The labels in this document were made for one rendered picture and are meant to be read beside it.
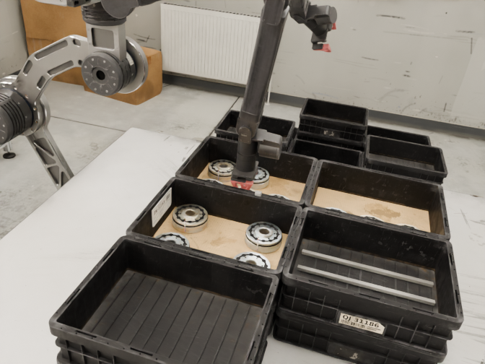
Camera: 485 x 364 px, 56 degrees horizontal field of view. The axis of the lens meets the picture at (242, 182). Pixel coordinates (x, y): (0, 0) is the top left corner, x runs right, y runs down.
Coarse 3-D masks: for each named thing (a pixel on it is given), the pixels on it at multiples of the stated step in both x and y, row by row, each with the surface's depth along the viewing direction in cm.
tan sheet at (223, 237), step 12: (168, 216) 135; (168, 228) 130; (216, 228) 132; (228, 228) 133; (240, 228) 133; (192, 240) 127; (204, 240) 127; (216, 240) 128; (228, 240) 128; (240, 240) 128; (216, 252) 123; (228, 252) 124; (240, 252) 124; (276, 252) 126; (276, 264) 121
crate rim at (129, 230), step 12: (180, 180) 134; (192, 180) 135; (228, 192) 132; (240, 192) 131; (288, 204) 128; (144, 216) 119; (132, 228) 113; (156, 240) 110; (288, 240) 114; (204, 252) 108; (288, 252) 111; (240, 264) 106; (252, 264) 106; (276, 276) 104
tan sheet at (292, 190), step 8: (200, 176) 156; (208, 176) 156; (272, 176) 160; (224, 184) 153; (272, 184) 155; (280, 184) 156; (288, 184) 156; (296, 184) 157; (304, 184) 157; (264, 192) 151; (272, 192) 151; (280, 192) 151; (288, 192) 152; (296, 192) 152; (296, 200) 148
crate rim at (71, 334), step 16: (128, 240) 110; (144, 240) 110; (192, 256) 106; (208, 256) 107; (96, 272) 100; (256, 272) 104; (80, 288) 95; (272, 288) 100; (64, 304) 91; (272, 304) 99; (64, 336) 87; (80, 336) 85; (96, 336) 86; (256, 336) 89; (112, 352) 85; (128, 352) 83; (144, 352) 84; (256, 352) 87
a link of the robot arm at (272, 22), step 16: (272, 0) 95; (272, 16) 98; (272, 32) 104; (256, 48) 108; (272, 48) 107; (256, 64) 111; (272, 64) 110; (256, 80) 114; (256, 96) 117; (240, 112) 122; (256, 112) 120; (256, 128) 124
